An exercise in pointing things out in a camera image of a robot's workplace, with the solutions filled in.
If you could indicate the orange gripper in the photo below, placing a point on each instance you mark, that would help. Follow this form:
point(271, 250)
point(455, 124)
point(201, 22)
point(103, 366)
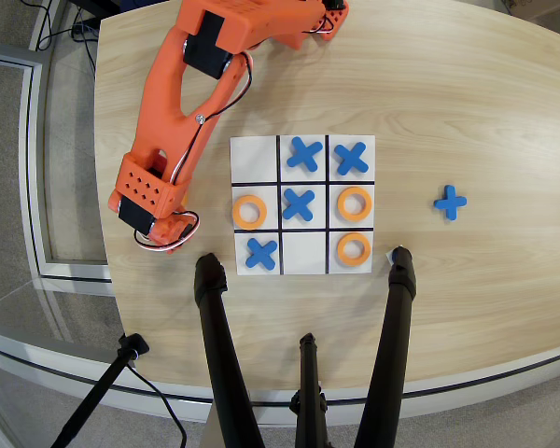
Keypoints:
point(168, 244)

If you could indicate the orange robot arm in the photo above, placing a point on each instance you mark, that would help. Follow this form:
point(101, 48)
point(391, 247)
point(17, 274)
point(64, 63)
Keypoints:
point(168, 93)

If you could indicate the brown cardboard box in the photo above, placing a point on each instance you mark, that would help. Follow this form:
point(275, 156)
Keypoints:
point(541, 7)

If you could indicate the blue foam cross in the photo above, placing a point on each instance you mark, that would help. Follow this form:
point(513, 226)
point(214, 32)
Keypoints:
point(304, 154)
point(352, 158)
point(298, 204)
point(450, 202)
point(261, 254)

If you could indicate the white tic-tac-toe board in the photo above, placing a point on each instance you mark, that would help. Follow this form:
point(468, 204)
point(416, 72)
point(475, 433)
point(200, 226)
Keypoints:
point(254, 158)

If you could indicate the thick black tripod leg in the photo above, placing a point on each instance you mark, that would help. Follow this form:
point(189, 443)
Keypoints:
point(219, 350)
point(392, 350)

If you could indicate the slim black stand pole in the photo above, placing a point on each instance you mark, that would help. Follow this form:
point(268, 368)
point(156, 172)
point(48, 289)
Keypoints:
point(98, 392)

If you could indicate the thin black tripod leg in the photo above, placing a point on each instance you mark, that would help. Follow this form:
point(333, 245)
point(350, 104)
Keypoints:
point(310, 373)

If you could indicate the dark furniture base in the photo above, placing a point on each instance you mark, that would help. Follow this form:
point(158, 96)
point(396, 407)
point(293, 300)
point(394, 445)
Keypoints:
point(98, 4)

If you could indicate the grey metal floor frame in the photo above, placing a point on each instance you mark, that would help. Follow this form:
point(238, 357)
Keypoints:
point(30, 140)

